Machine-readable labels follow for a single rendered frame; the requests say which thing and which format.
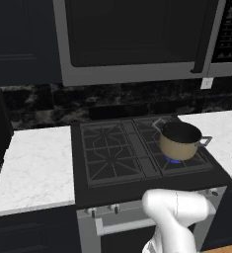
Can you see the silver microwave oven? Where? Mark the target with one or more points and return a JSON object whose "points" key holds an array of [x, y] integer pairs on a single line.
{"points": [[134, 74]]}

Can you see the blue burner flame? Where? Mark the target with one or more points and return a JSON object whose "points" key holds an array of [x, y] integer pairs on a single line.
{"points": [[173, 161]]}

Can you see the silver stove knob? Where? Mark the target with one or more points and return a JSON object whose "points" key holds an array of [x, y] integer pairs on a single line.
{"points": [[214, 192], [115, 208], [92, 212]]}

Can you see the dark base cupboard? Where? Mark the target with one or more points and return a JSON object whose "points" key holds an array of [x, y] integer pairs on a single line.
{"points": [[227, 214], [32, 234]]}

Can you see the white wall socket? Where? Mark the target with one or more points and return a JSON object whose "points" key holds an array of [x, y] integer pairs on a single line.
{"points": [[207, 83]]}

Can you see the dark wall cupboard door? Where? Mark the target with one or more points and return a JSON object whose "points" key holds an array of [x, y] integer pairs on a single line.
{"points": [[22, 39]]}

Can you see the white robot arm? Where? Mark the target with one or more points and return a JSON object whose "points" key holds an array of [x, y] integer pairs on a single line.
{"points": [[173, 214]]}

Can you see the black gas stove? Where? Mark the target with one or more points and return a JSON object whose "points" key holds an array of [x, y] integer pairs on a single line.
{"points": [[114, 184]]}

